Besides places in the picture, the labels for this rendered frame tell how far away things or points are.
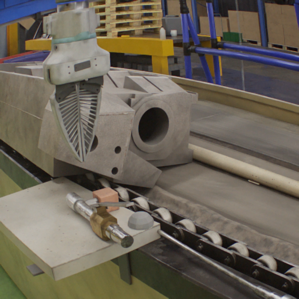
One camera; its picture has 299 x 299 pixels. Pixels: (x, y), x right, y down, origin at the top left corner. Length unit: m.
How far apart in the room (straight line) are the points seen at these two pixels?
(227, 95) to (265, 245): 0.98
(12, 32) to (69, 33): 10.92
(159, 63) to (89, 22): 5.30
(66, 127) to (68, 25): 0.17
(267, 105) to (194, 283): 1.00
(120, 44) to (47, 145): 5.78
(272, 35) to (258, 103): 9.98
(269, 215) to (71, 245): 0.39
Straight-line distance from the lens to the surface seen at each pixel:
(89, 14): 0.66
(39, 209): 0.84
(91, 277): 0.97
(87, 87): 0.69
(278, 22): 11.36
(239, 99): 1.63
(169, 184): 1.02
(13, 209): 0.85
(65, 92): 0.68
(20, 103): 1.11
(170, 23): 6.62
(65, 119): 0.70
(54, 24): 0.66
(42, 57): 2.77
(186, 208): 0.92
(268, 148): 1.24
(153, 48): 6.00
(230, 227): 0.84
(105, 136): 0.87
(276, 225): 0.83
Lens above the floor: 1.15
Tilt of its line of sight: 19 degrees down
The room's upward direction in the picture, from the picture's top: 3 degrees counter-clockwise
